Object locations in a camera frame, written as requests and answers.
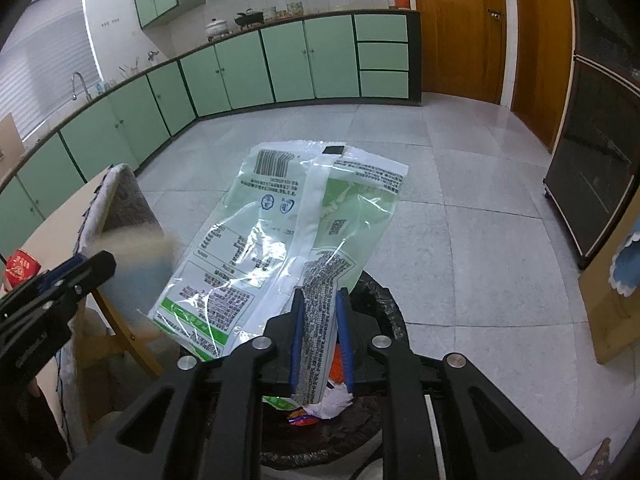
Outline orange snack wrapper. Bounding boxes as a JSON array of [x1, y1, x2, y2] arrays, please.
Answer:
[[286, 407, 321, 426]]

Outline black trash bin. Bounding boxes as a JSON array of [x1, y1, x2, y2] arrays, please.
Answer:
[[215, 270, 413, 471]]

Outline black wok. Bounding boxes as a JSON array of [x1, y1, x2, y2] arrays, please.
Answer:
[[234, 8, 265, 28]]

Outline green base cabinet run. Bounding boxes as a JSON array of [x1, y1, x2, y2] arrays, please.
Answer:
[[0, 10, 422, 261]]

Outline crumpled white plastic bag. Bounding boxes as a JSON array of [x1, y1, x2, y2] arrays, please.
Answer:
[[305, 385, 356, 418]]

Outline metal sink faucet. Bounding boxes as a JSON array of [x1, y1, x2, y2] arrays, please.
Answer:
[[70, 71, 93, 103]]

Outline dark display cabinet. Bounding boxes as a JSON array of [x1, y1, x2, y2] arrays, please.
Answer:
[[542, 0, 640, 271]]

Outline cardboard box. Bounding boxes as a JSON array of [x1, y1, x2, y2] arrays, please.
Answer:
[[580, 205, 640, 366]]

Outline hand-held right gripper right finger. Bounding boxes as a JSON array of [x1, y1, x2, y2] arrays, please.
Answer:
[[335, 288, 581, 480]]

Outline wooden board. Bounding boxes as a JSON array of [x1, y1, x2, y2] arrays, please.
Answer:
[[0, 112, 26, 176]]

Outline wooden table frame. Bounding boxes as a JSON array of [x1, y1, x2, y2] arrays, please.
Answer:
[[75, 285, 166, 381]]

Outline red cup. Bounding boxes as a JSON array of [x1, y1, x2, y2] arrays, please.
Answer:
[[4, 248, 42, 293]]

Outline blue white cloth item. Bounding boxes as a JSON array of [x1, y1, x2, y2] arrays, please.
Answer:
[[607, 230, 640, 298]]

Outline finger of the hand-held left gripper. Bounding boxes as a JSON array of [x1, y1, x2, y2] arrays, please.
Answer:
[[35, 255, 91, 286], [42, 251, 118, 311]]

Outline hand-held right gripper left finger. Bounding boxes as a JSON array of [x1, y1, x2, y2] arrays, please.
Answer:
[[70, 287, 306, 480]]

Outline white window blinds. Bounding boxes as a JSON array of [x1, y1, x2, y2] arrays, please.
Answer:
[[0, 0, 101, 146]]

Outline green white plastic package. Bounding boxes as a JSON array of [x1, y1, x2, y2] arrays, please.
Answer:
[[148, 141, 408, 406]]

